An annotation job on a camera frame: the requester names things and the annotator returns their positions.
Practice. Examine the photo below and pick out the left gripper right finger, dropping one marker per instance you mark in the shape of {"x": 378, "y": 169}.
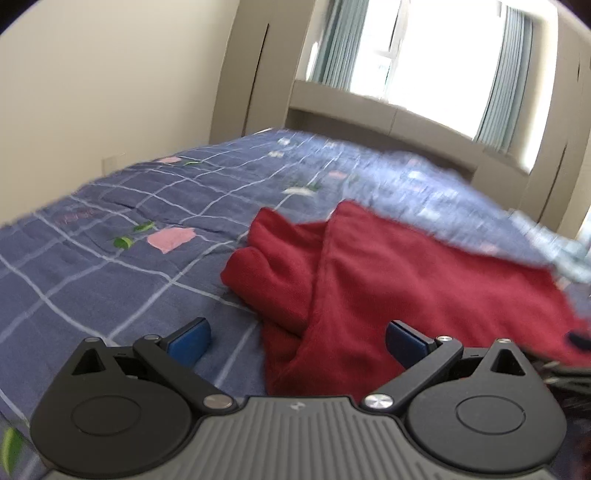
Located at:
{"x": 425, "y": 360}

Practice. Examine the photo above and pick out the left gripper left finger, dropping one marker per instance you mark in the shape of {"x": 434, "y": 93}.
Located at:
{"x": 171, "y": 360}

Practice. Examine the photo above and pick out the red long-sleeve sweater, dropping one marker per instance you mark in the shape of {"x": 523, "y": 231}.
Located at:
{"x": 326, "y": 292}

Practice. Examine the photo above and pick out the blue plaid floral quilt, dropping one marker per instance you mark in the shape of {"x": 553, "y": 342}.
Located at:
{"x": 141, "y": 250}

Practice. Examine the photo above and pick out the light blue folded cloth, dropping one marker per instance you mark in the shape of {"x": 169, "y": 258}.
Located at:
{"x": 571, "y": 258}

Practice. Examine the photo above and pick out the grey wardrobe right of window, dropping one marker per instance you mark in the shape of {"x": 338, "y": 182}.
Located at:
{"x": 561, "y": 155}

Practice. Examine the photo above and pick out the grey wardrobe of window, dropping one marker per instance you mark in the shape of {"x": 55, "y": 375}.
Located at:
{"x": 561, "y": 155}
{"x": 259, "y": 67}

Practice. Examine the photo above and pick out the right teal curtain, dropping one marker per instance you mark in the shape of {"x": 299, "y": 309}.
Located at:
{"x": 499, "y": 122}

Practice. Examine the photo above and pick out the teal curtain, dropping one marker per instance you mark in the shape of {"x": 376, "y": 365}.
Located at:
{"x": 499, "y": 122}
{"x": 340, "y": 44}

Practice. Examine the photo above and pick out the grey wardrobe left of window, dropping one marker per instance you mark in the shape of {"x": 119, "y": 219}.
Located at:
{"x": 259, "y": 67}

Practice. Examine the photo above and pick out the left teal curtain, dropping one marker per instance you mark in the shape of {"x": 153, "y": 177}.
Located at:
{"x": 340, "y": 44}

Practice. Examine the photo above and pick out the white wall socket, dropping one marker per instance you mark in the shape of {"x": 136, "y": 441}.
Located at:
{"x": 113, "y": 163}

